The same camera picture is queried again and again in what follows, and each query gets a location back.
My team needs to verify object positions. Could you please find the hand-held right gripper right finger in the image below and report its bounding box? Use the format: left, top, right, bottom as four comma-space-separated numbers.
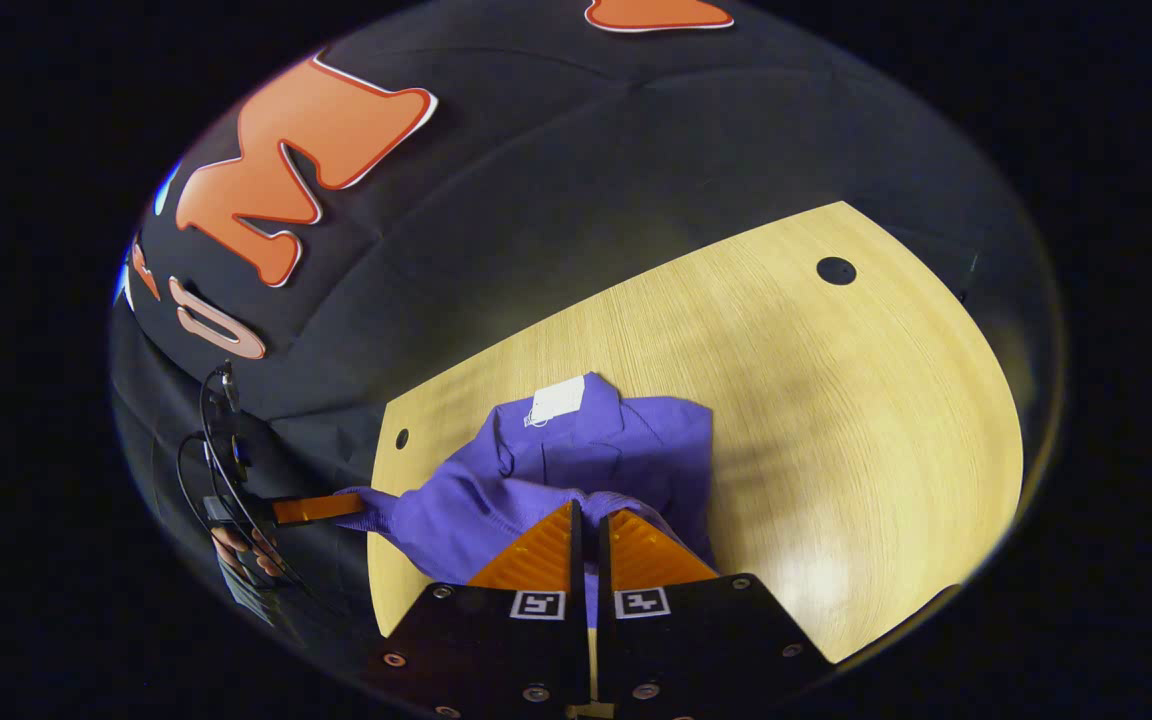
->
596, 506, 836, 720

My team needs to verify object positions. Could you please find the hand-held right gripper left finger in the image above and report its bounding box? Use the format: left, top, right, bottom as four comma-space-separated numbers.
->
359, 498, 594, 720

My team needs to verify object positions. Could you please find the purple garment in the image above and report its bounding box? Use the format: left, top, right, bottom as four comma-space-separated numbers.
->
334, 372, 717, 626

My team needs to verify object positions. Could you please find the black backdrop cloth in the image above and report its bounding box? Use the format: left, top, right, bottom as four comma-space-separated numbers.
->
108, 0, 1062, 661

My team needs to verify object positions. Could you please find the thin black cable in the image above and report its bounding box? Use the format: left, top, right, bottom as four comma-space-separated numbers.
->
174, 365, 337, 611

